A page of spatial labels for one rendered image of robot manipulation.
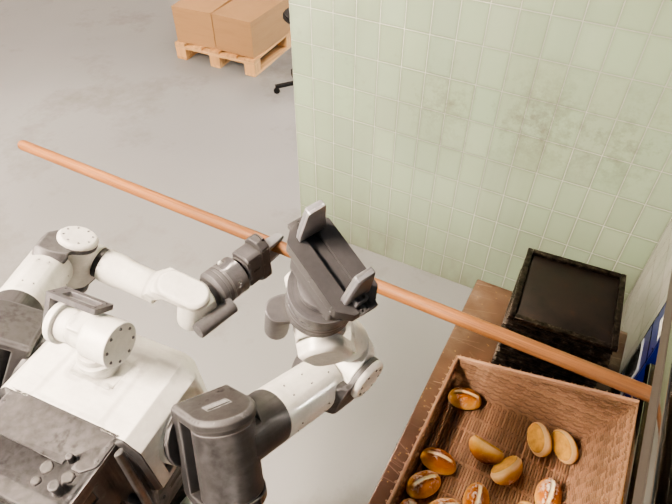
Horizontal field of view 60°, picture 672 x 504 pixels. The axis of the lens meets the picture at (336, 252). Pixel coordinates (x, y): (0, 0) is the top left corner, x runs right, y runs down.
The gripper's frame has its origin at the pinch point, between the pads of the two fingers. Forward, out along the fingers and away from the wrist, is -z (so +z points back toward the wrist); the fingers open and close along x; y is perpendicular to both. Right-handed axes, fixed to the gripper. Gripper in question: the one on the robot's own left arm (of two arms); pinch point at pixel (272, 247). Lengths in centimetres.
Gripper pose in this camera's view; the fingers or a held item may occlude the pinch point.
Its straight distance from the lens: 134.7
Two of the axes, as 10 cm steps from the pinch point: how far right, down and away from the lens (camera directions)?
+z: -6.6, 5.3, -5.3
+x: 0.0, 7.1, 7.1
